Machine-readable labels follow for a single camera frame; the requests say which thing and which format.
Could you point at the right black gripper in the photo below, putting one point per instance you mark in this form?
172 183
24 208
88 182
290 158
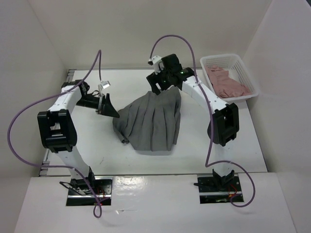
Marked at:
153 79

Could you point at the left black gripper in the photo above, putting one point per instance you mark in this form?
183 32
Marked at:
104 105

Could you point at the grey pleated skirt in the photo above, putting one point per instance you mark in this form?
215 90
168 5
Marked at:
150 123

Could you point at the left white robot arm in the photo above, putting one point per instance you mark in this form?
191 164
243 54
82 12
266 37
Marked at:
58 133

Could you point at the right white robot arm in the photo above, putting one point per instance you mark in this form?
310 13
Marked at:
224 117

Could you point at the pink skirt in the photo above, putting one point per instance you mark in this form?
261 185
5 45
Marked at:
223 85

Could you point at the white plastic basket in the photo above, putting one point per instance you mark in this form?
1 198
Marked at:
236 71

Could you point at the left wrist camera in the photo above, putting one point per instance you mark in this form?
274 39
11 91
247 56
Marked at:
103 85

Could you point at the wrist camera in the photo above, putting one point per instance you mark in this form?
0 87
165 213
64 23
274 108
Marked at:
103 85
156 63

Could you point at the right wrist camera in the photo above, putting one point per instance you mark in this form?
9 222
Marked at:
156 63

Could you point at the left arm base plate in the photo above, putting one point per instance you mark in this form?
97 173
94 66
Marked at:
79 194

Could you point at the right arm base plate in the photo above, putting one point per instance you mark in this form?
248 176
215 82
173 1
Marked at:
209 193

